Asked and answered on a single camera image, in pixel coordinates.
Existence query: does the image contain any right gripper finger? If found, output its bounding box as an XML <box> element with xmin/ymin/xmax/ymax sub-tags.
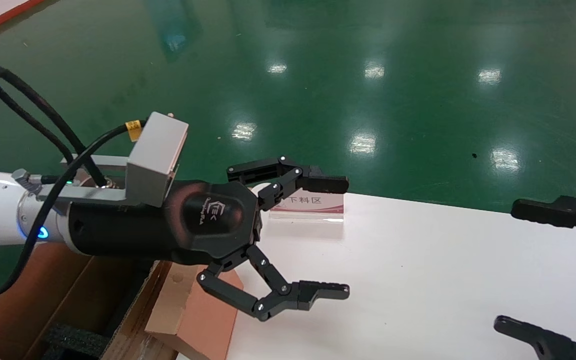
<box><xmin>511</xmin><ymin>195</ymin><xmax>576</xmax><ymax>251</ymax></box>
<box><xmin>493</xmin><ymin>315</ymin><xmax>576</xmax><ymax>360</ymax></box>

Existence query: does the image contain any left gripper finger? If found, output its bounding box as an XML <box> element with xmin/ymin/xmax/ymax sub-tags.
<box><xmin>196</xmin><ymin>244</ymin><xmax>351</xmax><ymax>322</ymax></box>
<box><xmin>226</xmin><ymin>156</ymin><xmax>350</xmax><ymax>212</ymax></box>

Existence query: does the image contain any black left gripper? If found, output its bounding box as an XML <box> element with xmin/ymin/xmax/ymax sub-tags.
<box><xmin>68</xmin><ymin>180</ymin><xmax>265</xmax><ymax>267</ymax></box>

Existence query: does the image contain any small cardboard box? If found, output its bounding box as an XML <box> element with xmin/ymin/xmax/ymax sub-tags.
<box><xmin>144</xmin><ymin>262</ymin><xmax>244</xmax><ymax>360</ymax></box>

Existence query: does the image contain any large open cardboard box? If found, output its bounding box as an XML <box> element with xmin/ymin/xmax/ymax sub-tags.
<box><xmin>0</xmin><ymin>242</ymin><xmax>181</xmax><ymax>360</ymax></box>

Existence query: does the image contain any acrylic sign with Chinese text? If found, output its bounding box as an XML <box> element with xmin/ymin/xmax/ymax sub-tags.
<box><xmin>268</xmin><ymin>192</ymin><xmax>345</xmax><ymax>224</ymax></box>

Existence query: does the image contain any silver camera mounting bracket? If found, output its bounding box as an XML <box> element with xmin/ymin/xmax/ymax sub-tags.
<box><xmin>38</xmin><ymin>154</ymin><xmax>130</xmax><ymax>203</ymax></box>

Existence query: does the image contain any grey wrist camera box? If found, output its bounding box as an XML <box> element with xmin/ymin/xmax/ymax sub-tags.
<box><xmin>126</xmin><ymin>111</ymin><xmax>189</xmax><ymax>208</ymax></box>

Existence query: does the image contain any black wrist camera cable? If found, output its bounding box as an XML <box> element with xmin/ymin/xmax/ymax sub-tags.
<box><xmin>0</xmin><ymin>63</ymin><xmax>148</xmax><ymax>297</ymax></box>

